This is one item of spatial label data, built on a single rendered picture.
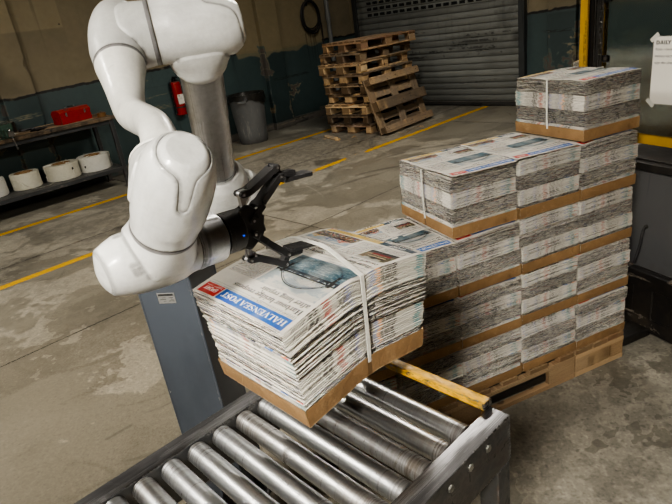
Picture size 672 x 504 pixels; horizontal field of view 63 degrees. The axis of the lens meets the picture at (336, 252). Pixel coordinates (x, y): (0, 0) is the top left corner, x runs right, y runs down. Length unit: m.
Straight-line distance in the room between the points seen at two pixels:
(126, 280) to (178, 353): 1.02
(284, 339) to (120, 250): 0.30
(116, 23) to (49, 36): 7.01
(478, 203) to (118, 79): 1.32
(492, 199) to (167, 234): 1.48
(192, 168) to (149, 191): 0.07
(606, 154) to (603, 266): 0.48
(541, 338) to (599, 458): 0.50
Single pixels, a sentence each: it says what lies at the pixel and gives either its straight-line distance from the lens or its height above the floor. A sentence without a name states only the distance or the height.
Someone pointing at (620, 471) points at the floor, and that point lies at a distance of 2.36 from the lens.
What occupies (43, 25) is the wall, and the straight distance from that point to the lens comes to 8.28.
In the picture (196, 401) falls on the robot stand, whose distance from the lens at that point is 1.97.
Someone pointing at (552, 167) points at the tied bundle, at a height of 1.00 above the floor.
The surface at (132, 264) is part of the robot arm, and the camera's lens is 0.87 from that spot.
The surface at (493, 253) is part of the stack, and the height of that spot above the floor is 0.73.
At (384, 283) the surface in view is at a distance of 1.09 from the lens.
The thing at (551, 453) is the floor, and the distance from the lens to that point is 2.37.
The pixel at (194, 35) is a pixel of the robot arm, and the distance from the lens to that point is 1.26.
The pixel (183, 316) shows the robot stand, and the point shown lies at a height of 0.84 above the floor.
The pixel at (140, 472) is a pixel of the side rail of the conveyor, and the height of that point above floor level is 0.80.
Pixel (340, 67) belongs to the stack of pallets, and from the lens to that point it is 8.37.
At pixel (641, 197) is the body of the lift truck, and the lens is 3.10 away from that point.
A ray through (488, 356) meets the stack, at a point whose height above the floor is 0.30.
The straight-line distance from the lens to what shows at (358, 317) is 1.06.
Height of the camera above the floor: 1.62
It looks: 23 degrees down
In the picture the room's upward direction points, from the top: 9 degrees counter-clockwise
